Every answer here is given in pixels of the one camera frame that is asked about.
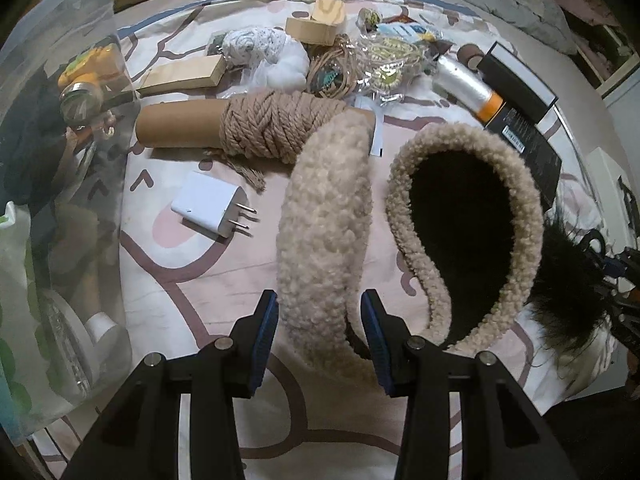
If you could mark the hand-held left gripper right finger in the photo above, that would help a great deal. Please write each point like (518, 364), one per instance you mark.
(372, 340)

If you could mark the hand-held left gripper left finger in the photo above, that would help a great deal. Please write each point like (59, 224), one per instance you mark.
(270, 330)

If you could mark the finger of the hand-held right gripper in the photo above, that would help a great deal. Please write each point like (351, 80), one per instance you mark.
(617, 262)
(625, 315)

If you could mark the beige fuzzy earmuffs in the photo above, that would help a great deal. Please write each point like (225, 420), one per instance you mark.
(325, 210)

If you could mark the clear plastic storage bin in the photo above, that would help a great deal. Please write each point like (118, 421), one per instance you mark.
(100, 20)

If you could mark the printed blanket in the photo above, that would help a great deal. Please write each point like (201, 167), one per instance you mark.
(200, 280)

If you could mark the black labelled box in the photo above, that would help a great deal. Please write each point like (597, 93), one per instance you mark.
(535, 155)

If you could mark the white charger plug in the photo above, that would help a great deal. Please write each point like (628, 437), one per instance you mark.
(205, 202)

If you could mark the white roll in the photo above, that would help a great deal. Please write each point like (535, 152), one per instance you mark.
(102, 332)

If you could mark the white thread spool orange end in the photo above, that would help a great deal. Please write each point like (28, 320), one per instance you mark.
(460, 85)

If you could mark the teal wet wipes pack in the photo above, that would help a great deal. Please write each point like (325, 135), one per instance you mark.
(20, 310)

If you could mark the brown tape roll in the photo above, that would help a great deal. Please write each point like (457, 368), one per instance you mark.
(470, 52)

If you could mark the white cotton wad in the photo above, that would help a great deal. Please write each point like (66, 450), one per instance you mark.
(290, 67)

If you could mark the rectangular wood block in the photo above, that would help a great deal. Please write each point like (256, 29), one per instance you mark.
(180, 75)

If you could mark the dark patterned packet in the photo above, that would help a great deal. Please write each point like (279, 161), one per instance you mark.
(444, 51)

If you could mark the white lace cloth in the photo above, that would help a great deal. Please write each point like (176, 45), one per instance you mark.
(250, 42)

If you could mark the dark foil packet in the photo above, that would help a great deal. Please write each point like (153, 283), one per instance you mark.
(216, 45)

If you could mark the oval wooden box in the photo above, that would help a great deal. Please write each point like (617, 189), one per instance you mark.
(330, 10)
(310, 32)

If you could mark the black cloth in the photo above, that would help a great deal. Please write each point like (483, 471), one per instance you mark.
(30, 135)

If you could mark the blue and white box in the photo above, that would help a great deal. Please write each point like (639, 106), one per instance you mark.
(405, 30)

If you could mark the orange capped glass bottle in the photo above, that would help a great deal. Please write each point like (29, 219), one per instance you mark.
(85, 77)

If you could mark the small ball packet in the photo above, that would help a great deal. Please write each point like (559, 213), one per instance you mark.
(370, 17)

